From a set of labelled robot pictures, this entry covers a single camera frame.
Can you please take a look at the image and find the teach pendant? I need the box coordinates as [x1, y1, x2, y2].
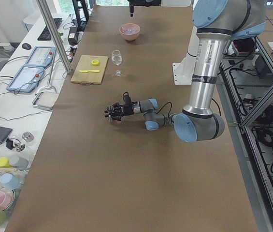
[6, 65, 44, 93]
[25, 46, 56, 68]

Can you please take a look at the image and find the aluminium frame post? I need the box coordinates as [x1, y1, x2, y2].
[36, 0, 72, 74]

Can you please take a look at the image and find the upper teach pendant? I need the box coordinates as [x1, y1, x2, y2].
[25, 46, 56, 68]

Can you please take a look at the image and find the blue plastic cup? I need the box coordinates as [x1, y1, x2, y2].
[0, 173, 20, 190]

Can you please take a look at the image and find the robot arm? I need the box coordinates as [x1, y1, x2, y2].
[105, 0, 266, 143]

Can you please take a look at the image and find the bamboo cutting board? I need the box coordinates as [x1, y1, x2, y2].
[71, 55, 108, 85]

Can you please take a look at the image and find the yellow plastic cup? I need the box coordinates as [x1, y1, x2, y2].
[0, 157, 11, 168]

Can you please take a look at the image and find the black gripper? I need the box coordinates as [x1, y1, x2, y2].
[128, 0, 160, 16]
[104, 92, 138, 120]

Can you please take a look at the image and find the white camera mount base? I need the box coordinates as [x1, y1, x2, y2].
[172, 26, 199, 85]

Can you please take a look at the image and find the pink bowl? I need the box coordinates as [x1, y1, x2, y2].
[119, 23, 141, 41]

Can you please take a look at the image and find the steel shaker cup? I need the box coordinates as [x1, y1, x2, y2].
[22, 131, 35, 143]

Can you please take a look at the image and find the lower teach pendant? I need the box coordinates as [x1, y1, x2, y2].
[6, 65, 44, 93]

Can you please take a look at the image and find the pink plastic cup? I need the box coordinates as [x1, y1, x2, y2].
[0, 191, 14, 211]

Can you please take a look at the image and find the black computer mouse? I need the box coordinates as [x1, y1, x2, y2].
[22, 43, 31, 50]

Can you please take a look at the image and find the grey plastic cup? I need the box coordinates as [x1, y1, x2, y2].
[9, 155, 29, 171]

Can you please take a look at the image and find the yellow plastic knife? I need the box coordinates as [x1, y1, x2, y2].
[79, 70, 100, 73]

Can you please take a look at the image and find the wine glass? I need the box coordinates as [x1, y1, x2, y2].
[112, 50, 122, 76]

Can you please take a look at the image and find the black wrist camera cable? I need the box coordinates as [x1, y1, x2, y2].
[155, 101, 173, 115]

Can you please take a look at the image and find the steel jigger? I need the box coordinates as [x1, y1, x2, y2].
[104, 105, 114, 120]

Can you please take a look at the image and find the clear ice cubes pile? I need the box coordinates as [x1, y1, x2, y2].
[122, 28, 138, 35]

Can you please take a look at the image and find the yellow lemon slice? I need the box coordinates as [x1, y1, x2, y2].
[91, 59, 100, 66]

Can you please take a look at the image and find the black keyboard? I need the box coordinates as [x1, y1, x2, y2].
[37, 17, 63, 41]

